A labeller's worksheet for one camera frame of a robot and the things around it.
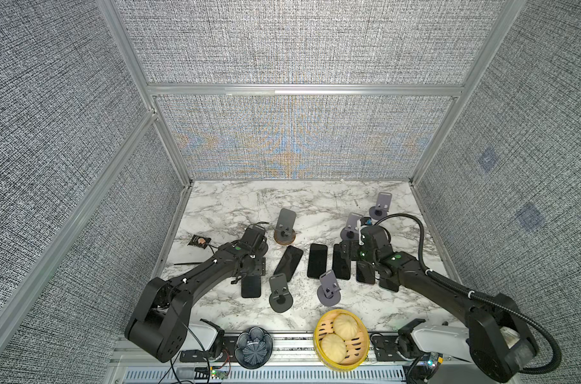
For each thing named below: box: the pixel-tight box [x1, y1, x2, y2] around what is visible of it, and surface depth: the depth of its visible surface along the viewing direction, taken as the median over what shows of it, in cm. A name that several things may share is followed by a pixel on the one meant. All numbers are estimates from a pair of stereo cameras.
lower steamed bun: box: [320, 332, 347, 364], surface depth 70 cm
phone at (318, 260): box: [307, 243, 329, 280], surface depth 96 cm
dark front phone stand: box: [268, 272, 294, 313], surface depth 82 cm
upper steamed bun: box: [332, 312, 359, 341], surface depth 74 cm
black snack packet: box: [187, 234, 212, 249], surface depth 99 cm
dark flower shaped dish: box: [234, 326, 273, 370], surface depth 73 cm
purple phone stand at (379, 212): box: [368, 191, 393, 220], surface depth 105 cm
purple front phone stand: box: [316, 269, 342, 307], surface depth 82 cm
